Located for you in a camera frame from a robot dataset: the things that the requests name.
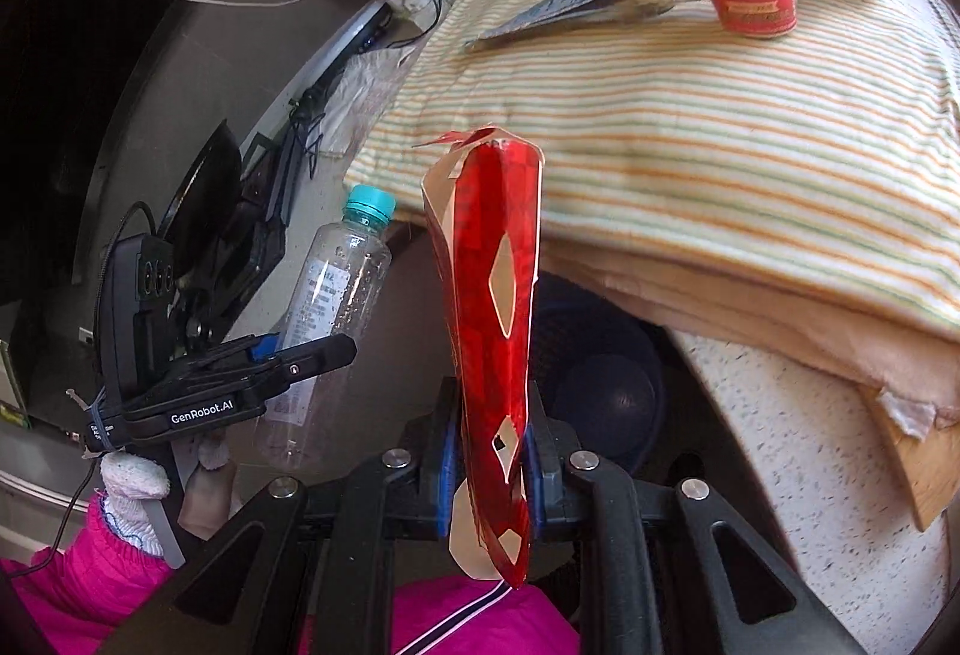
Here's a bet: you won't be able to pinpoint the clear plastic bottle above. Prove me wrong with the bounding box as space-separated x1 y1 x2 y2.
254 184 395 474

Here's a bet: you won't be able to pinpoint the red snack bag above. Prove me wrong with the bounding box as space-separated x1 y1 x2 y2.
421 125 544 588

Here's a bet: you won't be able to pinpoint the blue trash basket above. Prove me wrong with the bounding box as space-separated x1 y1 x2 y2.
530 274 665 473

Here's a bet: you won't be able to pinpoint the white gloved left hand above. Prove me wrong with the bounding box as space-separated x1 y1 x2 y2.
99 432 243 571

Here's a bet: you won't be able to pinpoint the pink jacket sleeve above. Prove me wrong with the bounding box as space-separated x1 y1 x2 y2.
2 492 172 653

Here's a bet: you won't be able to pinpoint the striped yellow towel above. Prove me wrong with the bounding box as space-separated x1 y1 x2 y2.
347 0 958 338

